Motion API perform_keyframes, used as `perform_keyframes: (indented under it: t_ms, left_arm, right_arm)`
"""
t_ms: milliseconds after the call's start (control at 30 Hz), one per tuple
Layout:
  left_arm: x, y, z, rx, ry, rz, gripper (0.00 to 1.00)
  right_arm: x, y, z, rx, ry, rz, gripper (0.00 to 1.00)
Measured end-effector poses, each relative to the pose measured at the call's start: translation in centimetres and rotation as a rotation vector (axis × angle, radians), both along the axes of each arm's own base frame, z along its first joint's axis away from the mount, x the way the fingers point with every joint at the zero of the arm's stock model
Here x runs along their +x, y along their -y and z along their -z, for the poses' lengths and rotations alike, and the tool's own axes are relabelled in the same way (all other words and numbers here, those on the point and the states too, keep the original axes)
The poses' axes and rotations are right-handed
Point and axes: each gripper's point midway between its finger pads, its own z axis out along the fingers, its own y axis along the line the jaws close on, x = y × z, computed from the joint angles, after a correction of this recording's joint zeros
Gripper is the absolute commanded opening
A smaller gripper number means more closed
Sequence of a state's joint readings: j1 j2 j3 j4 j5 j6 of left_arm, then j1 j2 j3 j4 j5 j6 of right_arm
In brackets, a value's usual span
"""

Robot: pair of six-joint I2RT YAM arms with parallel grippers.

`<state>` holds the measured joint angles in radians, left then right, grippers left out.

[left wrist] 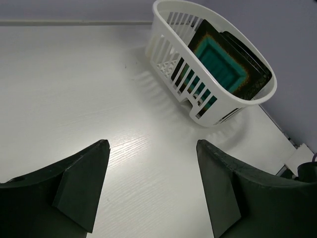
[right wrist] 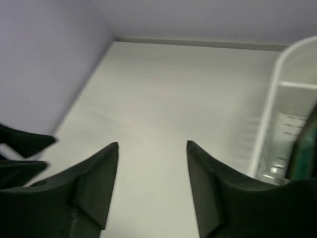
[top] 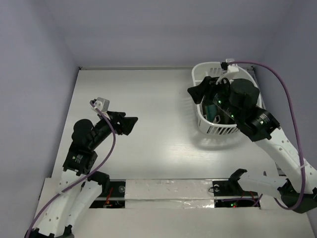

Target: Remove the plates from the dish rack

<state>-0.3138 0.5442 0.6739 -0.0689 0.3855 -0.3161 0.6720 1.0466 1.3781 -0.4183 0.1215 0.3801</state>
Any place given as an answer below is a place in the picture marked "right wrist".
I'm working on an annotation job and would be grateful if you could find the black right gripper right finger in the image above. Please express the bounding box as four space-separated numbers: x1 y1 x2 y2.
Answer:
187 140 317 238

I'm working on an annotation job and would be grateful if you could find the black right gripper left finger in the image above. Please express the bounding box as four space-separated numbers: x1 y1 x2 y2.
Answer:
0 142 118 238

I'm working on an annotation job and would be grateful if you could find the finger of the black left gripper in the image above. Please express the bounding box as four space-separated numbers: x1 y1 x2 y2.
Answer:
0 160 48 188
0 124 56 159

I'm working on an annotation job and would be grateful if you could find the green glazed square plate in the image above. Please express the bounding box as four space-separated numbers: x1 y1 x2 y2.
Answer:
285 107 317 180

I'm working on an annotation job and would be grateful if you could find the white plastic dish rack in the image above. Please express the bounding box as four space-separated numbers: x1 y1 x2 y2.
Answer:
247 36 317 184

